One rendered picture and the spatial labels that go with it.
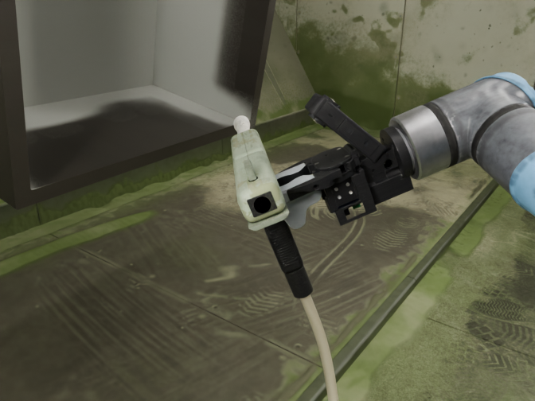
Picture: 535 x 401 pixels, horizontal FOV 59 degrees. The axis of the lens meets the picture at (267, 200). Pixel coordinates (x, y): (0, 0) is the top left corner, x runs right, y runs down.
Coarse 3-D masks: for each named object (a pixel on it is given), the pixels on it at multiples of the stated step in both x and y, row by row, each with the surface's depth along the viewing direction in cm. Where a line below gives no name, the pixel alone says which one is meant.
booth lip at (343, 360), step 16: (464, 224) 165; (448, 240) 151; (432, 256) 141; (416, 272) 133; (400, 288) 126; (384, 304) 119; (400, 304) 123; (368, 320) 113; (384, 320) 115; (368, 336) 109; (352, 352) 103; (336, 368) 98; (320, 384) 94; (304, 400) 90; (320, 400) 93
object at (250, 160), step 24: (240, 120) 92; (240, 144) 70; (240, 168) 58; (264, 168) 55; (240, 192) 50; (264, 192) 50; (264, 216) 51; (288, 240) 63; (288, 264) 64; (312, 288) 67
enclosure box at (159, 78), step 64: (0, 0) 56; (64, 0) 100; (128, 0) 112; (192, 0) 113; (256, 0) 104; (0, 64) 59; (64, 64) 106; (128, 64) 120; (192, 64) 120; (256, 64) 109; (0, 128) 64; (64, 128) 96; (128, 128) 102; (192, 128) 108; (0, 192) 70; (64, 192) 76
